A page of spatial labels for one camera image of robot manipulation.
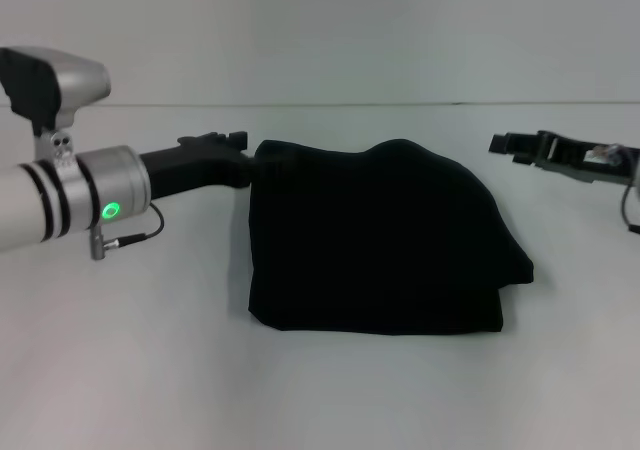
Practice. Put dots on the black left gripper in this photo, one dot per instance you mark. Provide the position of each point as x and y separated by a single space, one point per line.
200 167

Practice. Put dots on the black shirt with white print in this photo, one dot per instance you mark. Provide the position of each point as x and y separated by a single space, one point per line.
375 245

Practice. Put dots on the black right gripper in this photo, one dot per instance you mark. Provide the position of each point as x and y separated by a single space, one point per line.
590 160

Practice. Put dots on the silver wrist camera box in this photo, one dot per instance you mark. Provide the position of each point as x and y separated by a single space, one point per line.
50 85

